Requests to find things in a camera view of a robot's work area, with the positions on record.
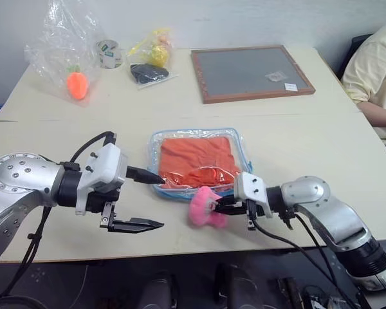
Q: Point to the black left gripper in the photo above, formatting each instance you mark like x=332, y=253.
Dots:
x=98, y=201

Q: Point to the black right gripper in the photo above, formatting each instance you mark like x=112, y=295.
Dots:
x=255, y=210

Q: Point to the pink fluffy toy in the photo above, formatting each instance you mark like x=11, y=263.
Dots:
x=201, y=209

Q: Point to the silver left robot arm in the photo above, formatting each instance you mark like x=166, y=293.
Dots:
x=22, y=175

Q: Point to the person's bare forearm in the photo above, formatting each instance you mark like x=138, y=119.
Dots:
x=379, y=114

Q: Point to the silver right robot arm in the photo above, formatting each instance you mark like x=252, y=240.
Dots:
x=312, y=193

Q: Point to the clear plastic pouch blue trim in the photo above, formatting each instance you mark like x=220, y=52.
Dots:
x=154, y=145

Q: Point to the orange cloth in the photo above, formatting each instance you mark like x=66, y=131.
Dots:
x=193, y=157

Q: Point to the dark rounded shape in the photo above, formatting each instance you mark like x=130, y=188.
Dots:
x=161, y=289

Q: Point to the black item in clear bag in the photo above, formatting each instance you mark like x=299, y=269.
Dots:
x=148, y=73

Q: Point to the orange carrot toy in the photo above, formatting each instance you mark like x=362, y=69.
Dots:
x=78, y=84

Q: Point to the small white label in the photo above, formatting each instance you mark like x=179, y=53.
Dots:
x=290, y=86

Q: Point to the wooden framed grey board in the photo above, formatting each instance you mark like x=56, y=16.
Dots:
x=244, y=72

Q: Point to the clear tape roll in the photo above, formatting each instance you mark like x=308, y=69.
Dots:
x=109, y=54

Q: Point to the yellow plastic bag with toys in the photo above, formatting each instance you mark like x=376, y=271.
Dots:
x=157, y=51

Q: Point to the large clear plastic bag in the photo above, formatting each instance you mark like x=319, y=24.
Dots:
x=58, y=38

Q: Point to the person in pale yellow shirt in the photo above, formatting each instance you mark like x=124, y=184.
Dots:
x=373, y=71

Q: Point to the black chair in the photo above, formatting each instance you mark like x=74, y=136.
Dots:
x=355, y=48

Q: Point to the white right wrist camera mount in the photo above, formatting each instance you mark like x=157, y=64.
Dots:
x=249, y=188

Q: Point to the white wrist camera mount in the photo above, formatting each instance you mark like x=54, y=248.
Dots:
x=106, y=164
x=249, y=188

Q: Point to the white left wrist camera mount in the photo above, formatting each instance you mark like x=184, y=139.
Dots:
x=106, y=164

